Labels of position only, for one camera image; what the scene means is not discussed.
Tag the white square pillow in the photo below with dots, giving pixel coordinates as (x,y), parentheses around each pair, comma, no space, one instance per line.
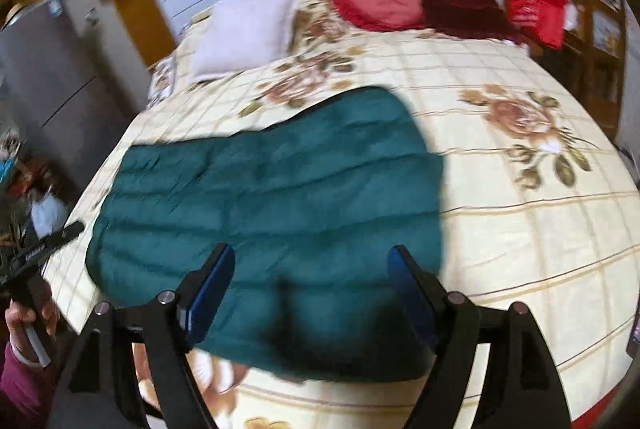
(245,34)

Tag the person's left forearm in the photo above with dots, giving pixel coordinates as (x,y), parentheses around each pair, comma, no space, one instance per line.
(20,384)

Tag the grey wardrobe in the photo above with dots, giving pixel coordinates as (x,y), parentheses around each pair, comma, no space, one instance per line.
(60,84)

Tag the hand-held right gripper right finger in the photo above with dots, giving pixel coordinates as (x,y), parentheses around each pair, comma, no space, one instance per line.
(411,294)

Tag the dark green padded jacket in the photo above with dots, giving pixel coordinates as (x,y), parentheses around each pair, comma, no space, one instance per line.
(280,209)

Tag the person's left hand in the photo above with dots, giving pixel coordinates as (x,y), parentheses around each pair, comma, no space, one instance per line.
(27,314)

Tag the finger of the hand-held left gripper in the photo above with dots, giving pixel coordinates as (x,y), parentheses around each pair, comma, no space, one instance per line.
(67,235)

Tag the red heart-shaped pillow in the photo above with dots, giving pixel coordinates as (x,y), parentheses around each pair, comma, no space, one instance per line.
(380,1)

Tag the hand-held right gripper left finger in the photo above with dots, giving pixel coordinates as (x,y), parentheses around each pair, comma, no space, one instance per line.
(210,294)

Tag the dark red fluffy pillow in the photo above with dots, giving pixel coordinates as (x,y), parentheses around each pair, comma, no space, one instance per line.
(465,6)

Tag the floral checked bedspread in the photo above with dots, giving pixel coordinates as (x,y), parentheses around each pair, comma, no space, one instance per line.
(525,234)

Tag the red shopping bag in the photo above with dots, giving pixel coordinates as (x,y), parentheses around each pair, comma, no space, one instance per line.
(537,11)

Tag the wooden shelf unit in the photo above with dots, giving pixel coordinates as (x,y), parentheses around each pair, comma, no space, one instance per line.
(595,54)

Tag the orange wooden door frame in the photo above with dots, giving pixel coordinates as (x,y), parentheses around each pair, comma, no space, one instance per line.
(145,19)

